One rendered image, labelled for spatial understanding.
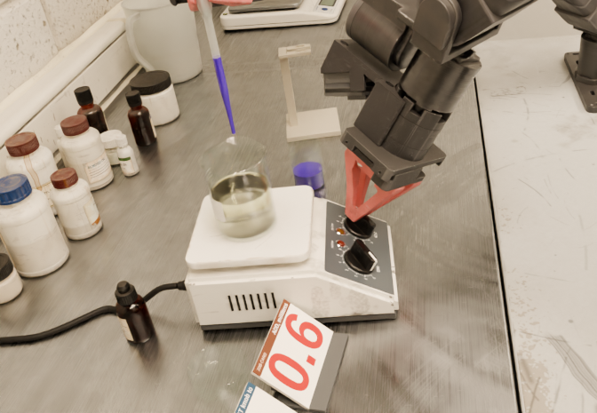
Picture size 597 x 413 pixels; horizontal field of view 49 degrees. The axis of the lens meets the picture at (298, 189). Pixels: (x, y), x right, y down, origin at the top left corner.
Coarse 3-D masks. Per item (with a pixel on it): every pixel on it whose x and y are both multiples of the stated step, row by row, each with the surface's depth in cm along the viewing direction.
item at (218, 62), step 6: (216, 60) 55; (216, 66) 56; (222, 66) 56; (216, 72) 56; (222, 72) 56; (222, 78) 56; (222, 84) 56; (222, 90) 57; (222, 96) 57; (228, 96) 57; (228, 102) 58; (228, 108) 58; (228, 114) 58; (234, 126) 59; (234, 132) 59
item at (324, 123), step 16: (288, 48) 94; (304, 48) 92; (288, 64) 94; (288, 80) 95; (288, 96) 96; (288, 112) 98; (304, 112) 103; (320, 112) 102; (336, 112) 101; (288, 128) 99; (304, 128) 98; (320, 128) 97; (336, 128) 97
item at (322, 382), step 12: (336, 336) 62; (324, 348) 61; (336, 348) 61; (324, 360) 60; (336, 360) 60; (252, 372) 55; (324, 372) 59; (336, 372) 59; (276, 384) 56; (312, 384) 58; (324, 384) 58; (288, 396) 56; (312, 396) 57; (324, 396) 57; (300, 408) 56; (312, 408) 56; (324, 408) 56
